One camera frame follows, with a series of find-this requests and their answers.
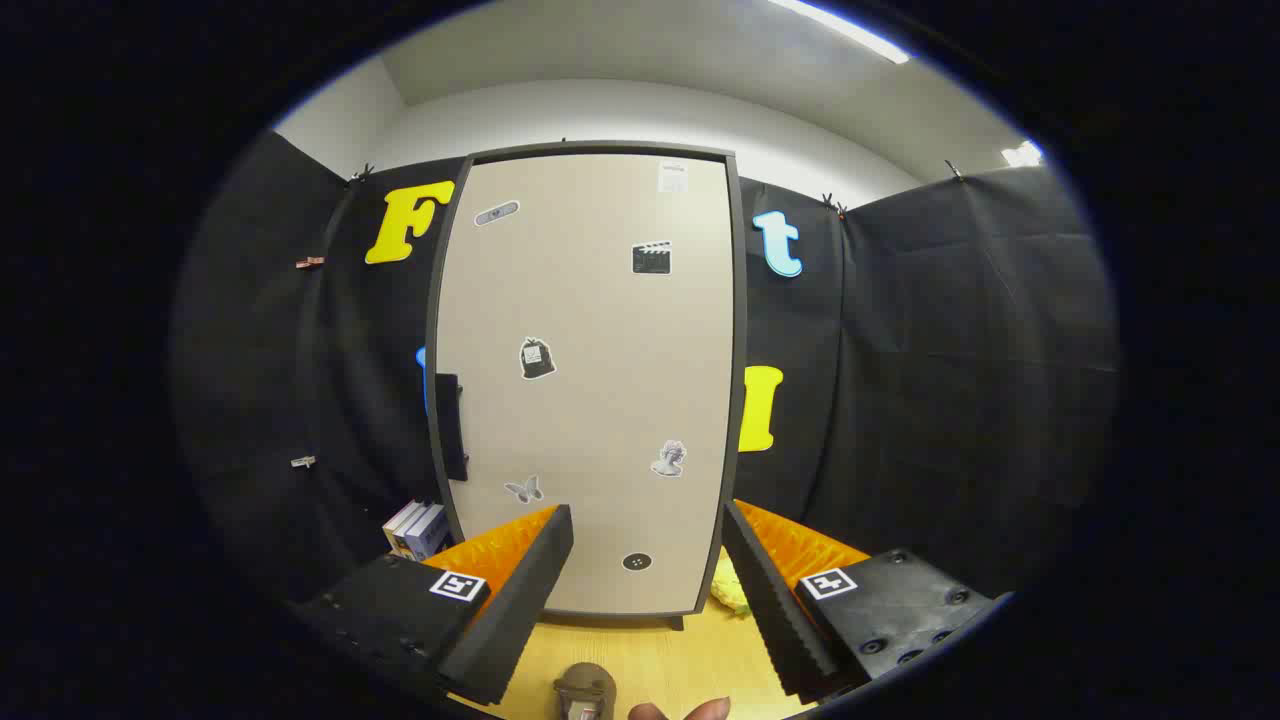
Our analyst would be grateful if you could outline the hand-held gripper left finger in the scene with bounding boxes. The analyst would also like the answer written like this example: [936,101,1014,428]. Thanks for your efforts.
[288,504,576,708]

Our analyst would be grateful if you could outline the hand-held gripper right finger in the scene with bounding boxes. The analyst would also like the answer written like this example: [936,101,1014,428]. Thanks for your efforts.
[721,498,1003,705]

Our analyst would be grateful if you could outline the brown fuzzy shoe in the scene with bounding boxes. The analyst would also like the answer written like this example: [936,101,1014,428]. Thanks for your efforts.
[553,662,618,720]

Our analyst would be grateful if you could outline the beige shoe cabinet door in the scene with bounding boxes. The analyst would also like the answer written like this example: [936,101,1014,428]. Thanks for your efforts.
[435,153,736,616]

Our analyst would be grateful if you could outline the dark grey shoe cabinet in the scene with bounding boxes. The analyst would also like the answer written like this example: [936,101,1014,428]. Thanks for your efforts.
[425,140,749,631]

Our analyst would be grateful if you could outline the pale yellow plush toy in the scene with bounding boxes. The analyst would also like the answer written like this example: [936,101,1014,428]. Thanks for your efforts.
[710,558,753,617]

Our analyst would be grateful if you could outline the blue paperback book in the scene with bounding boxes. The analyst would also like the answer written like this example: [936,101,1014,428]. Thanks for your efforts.
[405,503,451,561]

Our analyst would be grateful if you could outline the white paperback book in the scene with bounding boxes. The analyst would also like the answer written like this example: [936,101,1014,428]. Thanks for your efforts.
[383,500,426,556]

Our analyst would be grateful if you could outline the black backdrop cloth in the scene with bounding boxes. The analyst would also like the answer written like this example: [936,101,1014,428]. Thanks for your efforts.
[170,130,1119,606]

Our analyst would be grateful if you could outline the long ceiling light strip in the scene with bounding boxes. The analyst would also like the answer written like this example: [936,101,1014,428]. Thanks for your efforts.
[768,0,911,64]

